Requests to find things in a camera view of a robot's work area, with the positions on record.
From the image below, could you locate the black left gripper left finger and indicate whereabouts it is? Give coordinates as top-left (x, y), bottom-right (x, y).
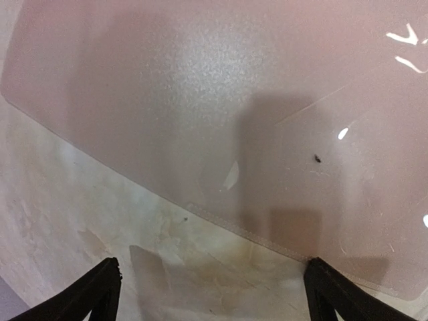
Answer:
top-left (13, 257), bottom-right (122, 321)

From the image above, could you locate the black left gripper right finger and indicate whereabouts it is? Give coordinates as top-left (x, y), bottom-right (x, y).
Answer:
top-left (304, 257), bottom-right (412, 321)

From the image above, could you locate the brown plastic folder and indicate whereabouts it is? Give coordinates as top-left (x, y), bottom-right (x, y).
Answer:
top-left (1, 1), bottom-right (427, 300)

